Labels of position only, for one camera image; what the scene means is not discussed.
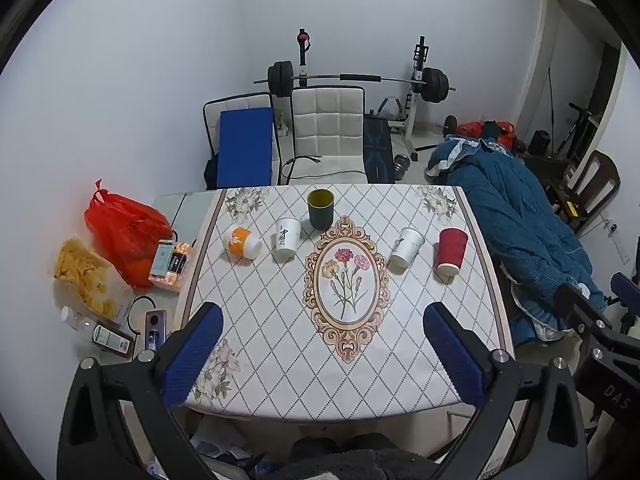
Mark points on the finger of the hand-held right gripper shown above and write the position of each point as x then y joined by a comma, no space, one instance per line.
626,287
577,305

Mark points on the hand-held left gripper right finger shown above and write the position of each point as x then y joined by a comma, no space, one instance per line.
452,360

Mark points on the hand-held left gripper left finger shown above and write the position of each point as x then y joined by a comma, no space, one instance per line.
196,355

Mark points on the dark green cup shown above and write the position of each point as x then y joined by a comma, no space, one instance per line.
320,210

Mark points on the red ribbed paper cup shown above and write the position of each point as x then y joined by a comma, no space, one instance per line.
451,252

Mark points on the white paper cup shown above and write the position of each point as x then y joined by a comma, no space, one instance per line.
406,255

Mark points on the orange and white cup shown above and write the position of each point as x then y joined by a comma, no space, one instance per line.
242,243

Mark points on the white cup with black print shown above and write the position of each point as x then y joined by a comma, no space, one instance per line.
287,240

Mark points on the floral diamond pattern tablecloth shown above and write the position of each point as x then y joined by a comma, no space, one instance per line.
265,310

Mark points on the orange black packet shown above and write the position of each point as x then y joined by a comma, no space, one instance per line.
179,259

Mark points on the small white teal box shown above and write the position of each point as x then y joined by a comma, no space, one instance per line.
161,260

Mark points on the blue quilted coat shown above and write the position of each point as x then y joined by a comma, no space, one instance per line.
515,220

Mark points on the brown wooden chair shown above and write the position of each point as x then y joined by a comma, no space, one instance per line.
597,175

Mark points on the small clear bottle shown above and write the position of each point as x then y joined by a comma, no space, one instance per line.
76,317

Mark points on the red plastic bag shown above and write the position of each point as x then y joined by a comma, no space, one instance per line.
125,235

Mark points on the clear bag of yellow chips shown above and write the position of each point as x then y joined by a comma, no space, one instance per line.
85,270

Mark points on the person's dark fleece trousers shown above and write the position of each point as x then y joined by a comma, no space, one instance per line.
350,457

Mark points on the black cylindrical bag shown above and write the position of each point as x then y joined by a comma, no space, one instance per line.
539,142

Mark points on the black kick scooter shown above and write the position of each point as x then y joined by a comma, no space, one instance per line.
575,127

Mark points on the metal dumbbell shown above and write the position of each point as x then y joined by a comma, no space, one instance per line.
401,164

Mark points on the blue cushion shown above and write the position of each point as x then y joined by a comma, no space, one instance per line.
244,147

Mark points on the black round weight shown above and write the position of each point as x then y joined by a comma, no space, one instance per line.
450,123

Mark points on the black weight bench pad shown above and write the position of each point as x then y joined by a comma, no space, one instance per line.
378,150

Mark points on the white padded chair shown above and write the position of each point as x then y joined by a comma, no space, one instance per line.
327,130

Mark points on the white barbell rack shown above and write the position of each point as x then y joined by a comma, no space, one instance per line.
417,65

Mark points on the barbell with black plates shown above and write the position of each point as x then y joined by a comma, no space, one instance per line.
280,79

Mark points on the white chair with black frame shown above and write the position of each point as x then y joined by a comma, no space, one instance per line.
235,102

